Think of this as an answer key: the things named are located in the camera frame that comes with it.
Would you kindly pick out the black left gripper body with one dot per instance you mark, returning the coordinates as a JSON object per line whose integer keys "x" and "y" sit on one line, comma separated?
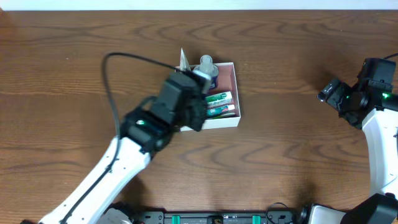
{"x": 196, "y": 112}

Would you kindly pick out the white box pink inside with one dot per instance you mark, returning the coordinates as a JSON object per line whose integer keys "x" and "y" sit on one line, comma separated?
{"x": 226, "y": 82}

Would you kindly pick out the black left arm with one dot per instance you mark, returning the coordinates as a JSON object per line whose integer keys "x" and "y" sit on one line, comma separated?
{"x": 144, "y": 132}

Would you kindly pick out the green white toothbrush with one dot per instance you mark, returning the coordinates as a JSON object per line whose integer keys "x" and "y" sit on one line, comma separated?
{"x": 225, "y": 115}

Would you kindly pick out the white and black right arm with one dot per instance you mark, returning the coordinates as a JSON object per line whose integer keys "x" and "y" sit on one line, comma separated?
{"x": 380, "y": 129}

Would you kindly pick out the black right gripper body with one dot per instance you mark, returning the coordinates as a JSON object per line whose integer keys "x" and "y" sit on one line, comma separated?
{"x": 328, "y": 93}

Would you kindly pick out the small toothpaste tube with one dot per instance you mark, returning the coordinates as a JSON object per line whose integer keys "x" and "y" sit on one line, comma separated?
{"x": 217, "y": 111}

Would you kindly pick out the clear bottle blue label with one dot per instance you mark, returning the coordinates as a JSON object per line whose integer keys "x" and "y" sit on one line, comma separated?
{"x": 208, "y": 67}

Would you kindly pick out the green white soap packet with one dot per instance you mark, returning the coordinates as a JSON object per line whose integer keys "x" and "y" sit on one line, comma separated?
{"x": 219, "y": 99}

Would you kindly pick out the white squeeze tube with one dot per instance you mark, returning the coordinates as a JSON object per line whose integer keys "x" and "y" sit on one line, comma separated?
{"x": 184, "y": 64}

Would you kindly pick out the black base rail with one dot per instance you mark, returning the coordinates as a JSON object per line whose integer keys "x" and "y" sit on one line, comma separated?
{"x": 277, "y": 213}

